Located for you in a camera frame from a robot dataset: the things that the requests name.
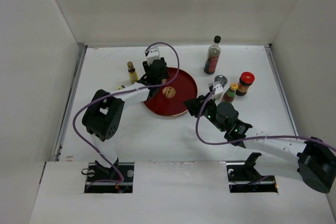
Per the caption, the round red lacquer tray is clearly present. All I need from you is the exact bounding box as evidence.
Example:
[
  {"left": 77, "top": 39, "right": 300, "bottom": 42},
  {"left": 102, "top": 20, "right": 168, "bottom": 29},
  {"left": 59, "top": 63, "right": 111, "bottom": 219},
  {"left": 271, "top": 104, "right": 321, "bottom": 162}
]
[{"left": 143, "top": 69, "right": 198, "bottom": 116}]

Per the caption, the green-label sauce bottle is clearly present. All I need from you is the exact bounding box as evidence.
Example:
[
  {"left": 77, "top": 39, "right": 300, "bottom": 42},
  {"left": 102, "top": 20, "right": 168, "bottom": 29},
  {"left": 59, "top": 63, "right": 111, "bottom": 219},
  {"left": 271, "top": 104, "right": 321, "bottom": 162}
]
[{"left": 221, "top": 83, "right": 238, "bottom": 103}]

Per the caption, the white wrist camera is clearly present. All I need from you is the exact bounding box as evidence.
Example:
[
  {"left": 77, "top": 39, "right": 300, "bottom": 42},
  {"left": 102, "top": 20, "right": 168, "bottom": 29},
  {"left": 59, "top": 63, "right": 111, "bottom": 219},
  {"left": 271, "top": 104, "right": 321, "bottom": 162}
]
[
  {"left": 145, "top": 47, "right": 160, "bottom": 66},
  {"left": 208, "top": 81, "right": 224, "bottom": 100}
]

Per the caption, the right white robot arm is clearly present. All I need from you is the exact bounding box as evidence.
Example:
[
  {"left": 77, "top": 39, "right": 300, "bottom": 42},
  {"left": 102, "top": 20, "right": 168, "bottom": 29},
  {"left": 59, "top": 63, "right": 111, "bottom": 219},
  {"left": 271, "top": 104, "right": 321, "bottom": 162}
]
[{"left": 184, "top": 94, "right": 335, "bottom": 194}]

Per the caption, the small yellow-label oil bottle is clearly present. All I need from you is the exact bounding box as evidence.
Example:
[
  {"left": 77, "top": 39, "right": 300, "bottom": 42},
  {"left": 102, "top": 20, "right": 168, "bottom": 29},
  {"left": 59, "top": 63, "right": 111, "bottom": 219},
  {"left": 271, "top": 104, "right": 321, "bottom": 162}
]
[{"left": 127, "top": 61, "right": 138, "bottom": 83}]

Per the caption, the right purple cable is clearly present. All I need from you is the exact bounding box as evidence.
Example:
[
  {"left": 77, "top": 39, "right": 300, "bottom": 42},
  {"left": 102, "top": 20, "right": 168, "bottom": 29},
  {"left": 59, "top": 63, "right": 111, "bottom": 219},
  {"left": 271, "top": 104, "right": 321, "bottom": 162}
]
[{"left": 195, "top": 89, "right": 336, "bottom": 185}]

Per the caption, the red-lid chili sauce jar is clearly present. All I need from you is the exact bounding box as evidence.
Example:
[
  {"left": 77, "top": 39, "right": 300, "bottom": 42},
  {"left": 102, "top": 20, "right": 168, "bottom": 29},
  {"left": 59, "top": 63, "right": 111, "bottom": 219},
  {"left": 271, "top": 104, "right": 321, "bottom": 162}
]
[{"left": 236, "top": 72, "right": 255, "bottom": 96}]

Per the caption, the yellow-lid spice shaker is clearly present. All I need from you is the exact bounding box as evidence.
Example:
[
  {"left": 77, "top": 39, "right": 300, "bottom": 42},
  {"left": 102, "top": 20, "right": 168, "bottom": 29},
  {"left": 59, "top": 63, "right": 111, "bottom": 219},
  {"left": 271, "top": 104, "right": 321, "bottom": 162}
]
[{"left": 117, "top": 85, "right": 125, "bottom": 90}]

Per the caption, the dark soy sauce bottle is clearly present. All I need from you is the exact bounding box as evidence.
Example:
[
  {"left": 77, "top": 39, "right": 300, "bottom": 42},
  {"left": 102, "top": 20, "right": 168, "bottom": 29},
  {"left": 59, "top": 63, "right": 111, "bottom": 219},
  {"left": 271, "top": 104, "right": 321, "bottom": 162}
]
[{"left": 204, "top": 36, "right": 221, "bottom": 74}]

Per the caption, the grey-lid pepper grinder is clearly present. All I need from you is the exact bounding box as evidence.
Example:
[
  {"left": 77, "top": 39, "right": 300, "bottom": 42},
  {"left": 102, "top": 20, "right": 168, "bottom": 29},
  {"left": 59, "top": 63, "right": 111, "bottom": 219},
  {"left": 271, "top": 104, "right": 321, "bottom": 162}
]
[{"left": 214, "top": 75, "right": 227, "bottom": 89}]

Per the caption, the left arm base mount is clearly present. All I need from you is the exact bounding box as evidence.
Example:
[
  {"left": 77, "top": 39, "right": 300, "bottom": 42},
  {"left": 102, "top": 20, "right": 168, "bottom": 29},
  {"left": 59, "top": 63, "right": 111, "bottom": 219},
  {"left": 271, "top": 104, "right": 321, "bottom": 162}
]
[{"left": 81, "top": 161, "right": 134, "bottom": 194}]

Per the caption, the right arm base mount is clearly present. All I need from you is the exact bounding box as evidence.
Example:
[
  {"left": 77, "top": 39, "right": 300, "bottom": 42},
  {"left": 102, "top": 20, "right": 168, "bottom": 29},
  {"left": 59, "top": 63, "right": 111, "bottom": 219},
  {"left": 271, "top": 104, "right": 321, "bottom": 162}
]
[{"left": 226, "top": 153, "right": 278, "bottom": 193}]

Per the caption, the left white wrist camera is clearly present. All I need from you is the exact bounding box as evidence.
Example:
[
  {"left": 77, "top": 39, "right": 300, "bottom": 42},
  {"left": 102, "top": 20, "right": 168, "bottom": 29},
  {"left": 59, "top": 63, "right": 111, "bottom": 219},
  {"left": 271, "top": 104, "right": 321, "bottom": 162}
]
[{"left": 145, "top": 47, "right": 160, "bottom": 66}]

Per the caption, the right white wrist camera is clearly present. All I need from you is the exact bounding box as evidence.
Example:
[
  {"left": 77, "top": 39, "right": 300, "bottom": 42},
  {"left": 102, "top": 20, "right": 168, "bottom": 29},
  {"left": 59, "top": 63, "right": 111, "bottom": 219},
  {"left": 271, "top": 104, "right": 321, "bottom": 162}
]
[{"left": 208, "top": 81, "right": 224, "bottom": 100}]

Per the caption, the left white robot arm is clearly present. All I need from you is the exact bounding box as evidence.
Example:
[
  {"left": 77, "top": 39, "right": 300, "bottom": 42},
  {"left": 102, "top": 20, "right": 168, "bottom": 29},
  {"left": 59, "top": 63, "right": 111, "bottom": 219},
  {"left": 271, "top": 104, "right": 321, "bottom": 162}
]
[{"left": 76, "top": 56, "right": 169, "bottom": 183}]

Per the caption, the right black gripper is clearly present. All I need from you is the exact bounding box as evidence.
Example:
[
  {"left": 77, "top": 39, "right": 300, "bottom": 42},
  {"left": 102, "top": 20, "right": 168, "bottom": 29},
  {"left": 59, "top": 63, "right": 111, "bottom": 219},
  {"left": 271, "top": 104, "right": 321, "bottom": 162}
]
[{"left": 183, "top": 92, "right": 226, "bottom": 132}]

